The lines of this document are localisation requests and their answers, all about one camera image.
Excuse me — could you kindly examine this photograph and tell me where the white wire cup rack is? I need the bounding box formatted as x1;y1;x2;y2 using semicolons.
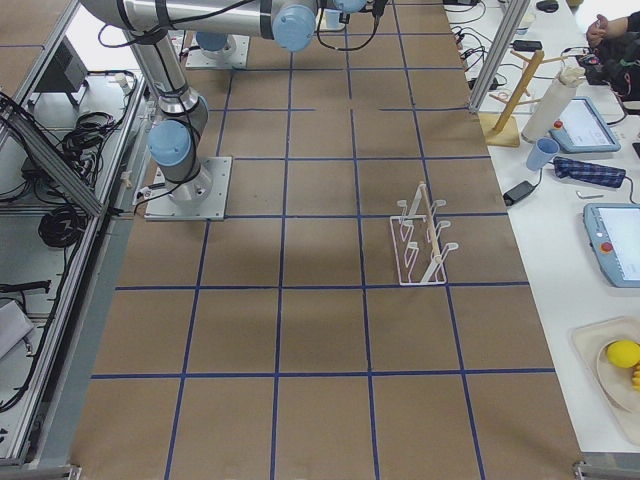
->
389;182;459;286

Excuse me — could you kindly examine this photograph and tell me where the yellow lemon toy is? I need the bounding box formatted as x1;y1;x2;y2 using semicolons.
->
606;339;640;368

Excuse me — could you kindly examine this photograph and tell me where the blue plaid folded umbrella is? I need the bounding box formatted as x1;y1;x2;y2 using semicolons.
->
553;156;626;188

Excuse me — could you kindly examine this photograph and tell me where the teach pendant near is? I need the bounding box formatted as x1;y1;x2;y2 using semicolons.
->
583;203;639;288

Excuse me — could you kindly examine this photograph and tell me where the blue cup on side table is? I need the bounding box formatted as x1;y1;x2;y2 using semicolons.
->
525;137;560;171

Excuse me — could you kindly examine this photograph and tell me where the person hand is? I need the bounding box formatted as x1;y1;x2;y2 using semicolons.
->
586;15;615;48

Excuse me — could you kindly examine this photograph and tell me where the teach pendant far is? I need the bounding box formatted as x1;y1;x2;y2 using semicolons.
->
549;97;621;153

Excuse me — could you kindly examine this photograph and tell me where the white plastic cup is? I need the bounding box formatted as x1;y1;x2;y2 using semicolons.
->
324;9;340;31

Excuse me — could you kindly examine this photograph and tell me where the aluminium frame post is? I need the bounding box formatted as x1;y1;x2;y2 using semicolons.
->
468;0;530;113

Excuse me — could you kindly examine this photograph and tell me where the beige tray with plate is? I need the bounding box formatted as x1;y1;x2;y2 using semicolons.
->
572;316;639;446

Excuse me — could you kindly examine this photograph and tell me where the black power adapter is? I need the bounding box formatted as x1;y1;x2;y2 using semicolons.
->
502;181;537;207

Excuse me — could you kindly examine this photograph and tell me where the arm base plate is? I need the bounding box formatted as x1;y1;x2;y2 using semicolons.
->
186;32;250;70
144;157;232;221

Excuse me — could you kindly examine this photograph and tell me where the wooden mug tree stand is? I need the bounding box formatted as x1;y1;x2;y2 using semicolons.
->
478;49;567;148

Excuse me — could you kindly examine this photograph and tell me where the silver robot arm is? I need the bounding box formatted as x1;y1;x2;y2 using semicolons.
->
195;31;236;58
82;1;318;203

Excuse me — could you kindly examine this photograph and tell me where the teach pendant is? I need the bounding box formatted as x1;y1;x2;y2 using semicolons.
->
549;97;621;153
583;203;639;288

